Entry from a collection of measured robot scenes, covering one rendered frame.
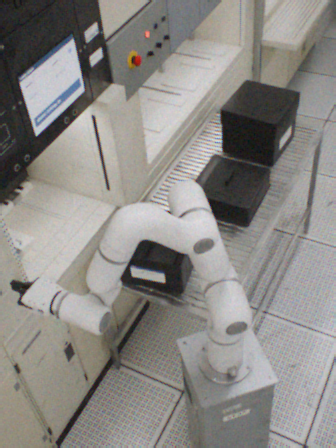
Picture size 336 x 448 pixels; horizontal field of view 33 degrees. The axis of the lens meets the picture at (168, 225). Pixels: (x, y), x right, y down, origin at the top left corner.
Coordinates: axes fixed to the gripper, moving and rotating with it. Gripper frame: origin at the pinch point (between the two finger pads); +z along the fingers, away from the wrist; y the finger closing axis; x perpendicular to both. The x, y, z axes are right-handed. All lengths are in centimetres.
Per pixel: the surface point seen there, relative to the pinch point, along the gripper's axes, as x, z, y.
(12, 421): -69, 12, -17
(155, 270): -32, -20, 44
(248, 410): -59, -68, 20
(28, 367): -55, 12, -1
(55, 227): -33, 30, 49
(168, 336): -120, -6, 69
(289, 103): -19, -36, 149
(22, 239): -30, 36, 36
